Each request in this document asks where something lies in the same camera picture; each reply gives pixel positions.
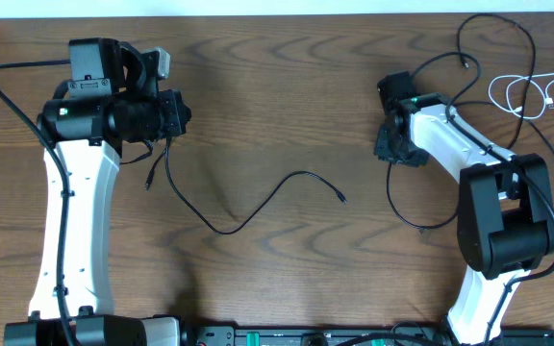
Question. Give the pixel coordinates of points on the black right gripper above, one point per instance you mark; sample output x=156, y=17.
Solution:
x=417, y=158

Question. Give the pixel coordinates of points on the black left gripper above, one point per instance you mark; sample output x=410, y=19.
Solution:
x=179, y=111

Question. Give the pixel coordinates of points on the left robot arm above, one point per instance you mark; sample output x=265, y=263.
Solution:
x=112, y=96

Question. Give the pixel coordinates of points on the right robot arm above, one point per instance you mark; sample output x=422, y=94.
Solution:
x=505, y=218

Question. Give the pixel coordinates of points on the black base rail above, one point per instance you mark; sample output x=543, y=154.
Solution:
x=330, y=335

